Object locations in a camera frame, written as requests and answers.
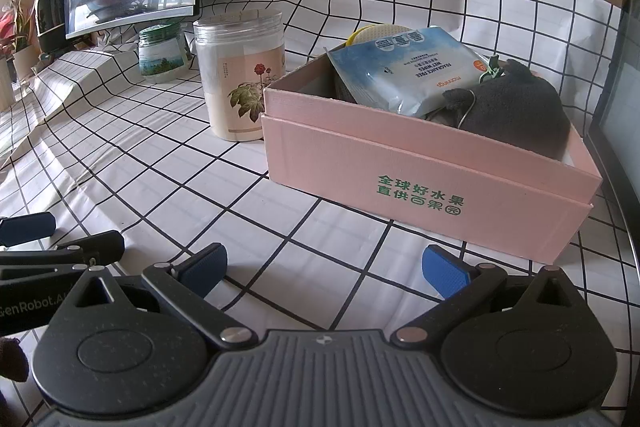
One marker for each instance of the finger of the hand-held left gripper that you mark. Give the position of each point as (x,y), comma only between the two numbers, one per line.
(95,244)
(30,227)

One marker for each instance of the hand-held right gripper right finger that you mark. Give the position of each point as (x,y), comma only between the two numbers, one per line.
(445,269)

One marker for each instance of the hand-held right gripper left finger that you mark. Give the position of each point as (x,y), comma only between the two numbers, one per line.
(205,269)

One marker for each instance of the pink cardboard box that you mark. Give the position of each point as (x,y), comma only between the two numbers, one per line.
(350,157)

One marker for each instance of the blue wet wipes packet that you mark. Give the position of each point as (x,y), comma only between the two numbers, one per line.
(400,72)

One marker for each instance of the yellow sequined pad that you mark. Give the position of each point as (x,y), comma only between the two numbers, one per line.
(370,34)

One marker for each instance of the checkered white tablecloth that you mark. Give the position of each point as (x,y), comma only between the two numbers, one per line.
(150,167)

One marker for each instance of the potted plant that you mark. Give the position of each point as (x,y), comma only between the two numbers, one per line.
(20,32)

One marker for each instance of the green lid jar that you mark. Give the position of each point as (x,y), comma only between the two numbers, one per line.
(160,57)

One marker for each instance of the clear plastic powder jar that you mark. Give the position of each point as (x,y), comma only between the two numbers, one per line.
(235,72)

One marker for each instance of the black speaker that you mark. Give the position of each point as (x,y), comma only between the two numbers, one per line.
(50,17)

